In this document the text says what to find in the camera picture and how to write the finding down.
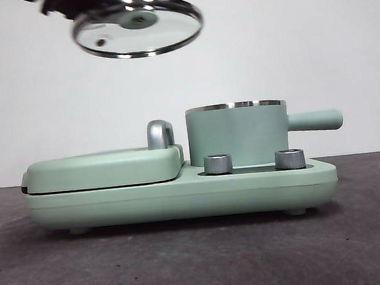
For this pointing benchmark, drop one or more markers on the silver control knob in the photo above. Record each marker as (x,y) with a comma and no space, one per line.
(218,165)
(290,159)

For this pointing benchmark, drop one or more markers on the mint green breakfast machine base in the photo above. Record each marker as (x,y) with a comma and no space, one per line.
(182,197)

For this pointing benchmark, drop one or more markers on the black control panel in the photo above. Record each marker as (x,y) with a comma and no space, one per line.
(255,170)

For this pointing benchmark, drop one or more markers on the mint green griddle cover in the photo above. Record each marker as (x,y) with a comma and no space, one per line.
(101,168)

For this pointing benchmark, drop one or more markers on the glass lid with green knob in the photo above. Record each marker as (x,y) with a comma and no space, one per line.
(138,20)

